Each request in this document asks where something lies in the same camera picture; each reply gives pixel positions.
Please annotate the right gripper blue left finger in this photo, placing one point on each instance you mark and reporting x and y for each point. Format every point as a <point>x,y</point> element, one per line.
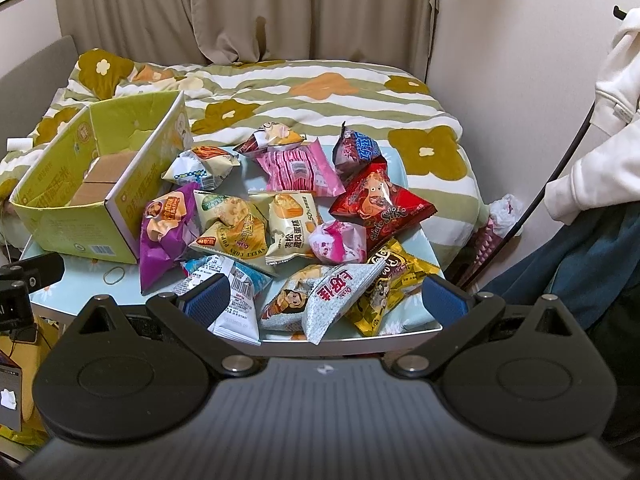
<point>189,315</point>

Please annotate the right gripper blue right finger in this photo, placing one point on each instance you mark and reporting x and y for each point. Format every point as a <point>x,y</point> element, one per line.
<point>463,318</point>

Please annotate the blue white snack bag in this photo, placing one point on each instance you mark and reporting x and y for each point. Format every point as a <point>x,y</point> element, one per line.
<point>239,321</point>

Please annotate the green yellow chip bag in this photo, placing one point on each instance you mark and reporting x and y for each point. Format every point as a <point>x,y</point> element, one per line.
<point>232,227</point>

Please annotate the chip bag with cartoon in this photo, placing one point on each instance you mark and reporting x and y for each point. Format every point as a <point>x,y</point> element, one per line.
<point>284,312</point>

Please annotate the grey speckled snack bag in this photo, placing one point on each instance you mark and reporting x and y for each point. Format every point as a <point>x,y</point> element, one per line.
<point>335,294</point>

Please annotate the red potato stick bag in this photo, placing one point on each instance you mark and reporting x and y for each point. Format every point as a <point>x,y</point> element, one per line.
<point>382,207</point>

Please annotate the yellow gold snack bag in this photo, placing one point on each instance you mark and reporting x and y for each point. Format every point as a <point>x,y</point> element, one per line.
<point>402,275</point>

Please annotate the rubber band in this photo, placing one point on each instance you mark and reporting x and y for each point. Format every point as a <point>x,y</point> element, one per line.
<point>114,275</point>

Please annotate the purple snack bag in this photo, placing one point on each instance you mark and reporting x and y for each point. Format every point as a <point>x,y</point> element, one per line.
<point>169,227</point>

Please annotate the green cardboard box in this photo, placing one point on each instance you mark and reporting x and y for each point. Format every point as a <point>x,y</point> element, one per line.
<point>86,194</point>

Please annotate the white plastic bag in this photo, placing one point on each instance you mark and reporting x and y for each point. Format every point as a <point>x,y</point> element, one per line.
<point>502,216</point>

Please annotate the white tissue roll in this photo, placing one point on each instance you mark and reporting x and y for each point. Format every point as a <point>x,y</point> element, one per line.
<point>19,144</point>

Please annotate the cream cake snack bag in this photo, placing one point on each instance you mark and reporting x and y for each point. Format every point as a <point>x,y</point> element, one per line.
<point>292,218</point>

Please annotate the blue jeans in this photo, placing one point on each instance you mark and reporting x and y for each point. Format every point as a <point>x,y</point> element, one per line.
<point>590,265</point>

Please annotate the small pink white bag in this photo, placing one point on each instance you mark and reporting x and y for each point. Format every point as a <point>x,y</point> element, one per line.
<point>339,242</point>

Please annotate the white orange fries bag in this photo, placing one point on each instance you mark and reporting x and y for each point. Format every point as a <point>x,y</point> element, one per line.
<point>205,165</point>

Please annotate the pink striped snack bag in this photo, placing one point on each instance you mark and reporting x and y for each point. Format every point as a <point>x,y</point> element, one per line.
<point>304,168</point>

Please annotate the grey bed headboard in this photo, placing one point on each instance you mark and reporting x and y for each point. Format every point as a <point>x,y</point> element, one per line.
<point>28,89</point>

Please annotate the brown yellow snack bag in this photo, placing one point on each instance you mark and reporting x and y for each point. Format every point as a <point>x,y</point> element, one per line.
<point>271,136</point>

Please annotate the dark blue red snack bag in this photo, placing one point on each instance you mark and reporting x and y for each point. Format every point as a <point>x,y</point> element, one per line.
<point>352,152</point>

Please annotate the white hoodie sleeve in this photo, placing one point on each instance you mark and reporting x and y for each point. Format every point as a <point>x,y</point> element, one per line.
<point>609,174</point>

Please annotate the green striped floral quilt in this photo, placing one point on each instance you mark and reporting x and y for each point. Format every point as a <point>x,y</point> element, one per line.
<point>225,104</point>

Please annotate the beige curtain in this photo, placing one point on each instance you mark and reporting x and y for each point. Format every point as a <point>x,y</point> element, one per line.
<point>223,32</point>

